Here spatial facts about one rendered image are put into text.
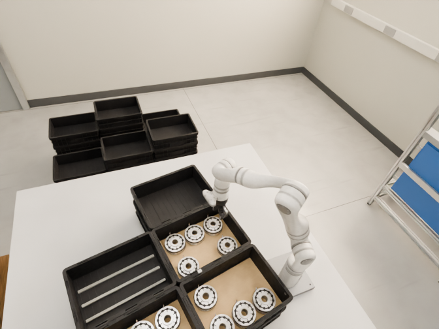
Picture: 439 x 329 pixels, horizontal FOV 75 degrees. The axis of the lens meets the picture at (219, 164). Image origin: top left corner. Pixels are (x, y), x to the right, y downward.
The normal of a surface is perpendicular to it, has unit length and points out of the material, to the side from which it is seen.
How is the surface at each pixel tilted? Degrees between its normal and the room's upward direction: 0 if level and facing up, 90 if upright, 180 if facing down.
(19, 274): 0
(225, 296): 0
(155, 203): 0
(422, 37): 90
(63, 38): 90
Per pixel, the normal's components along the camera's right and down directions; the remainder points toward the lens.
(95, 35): 0.36, 0.69
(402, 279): 0.08, -0.70
